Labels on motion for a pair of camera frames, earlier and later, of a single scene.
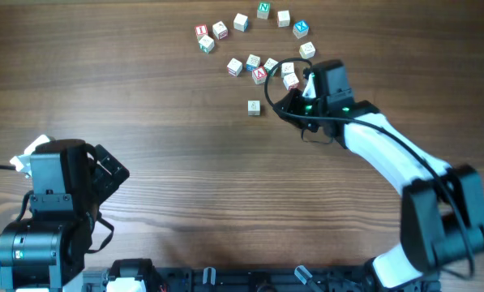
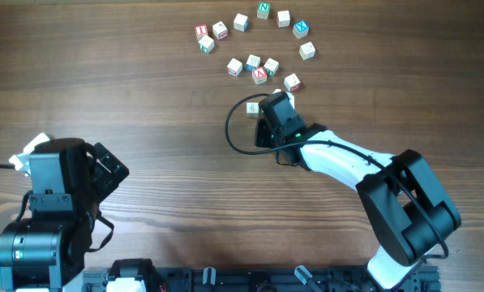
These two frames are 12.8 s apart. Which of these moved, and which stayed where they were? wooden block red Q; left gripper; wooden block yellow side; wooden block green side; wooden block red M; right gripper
Moved: wooden block yellow side; right gripper
Stayed: left gripper; wooden block red M; wooden block red Q; wooden block green side
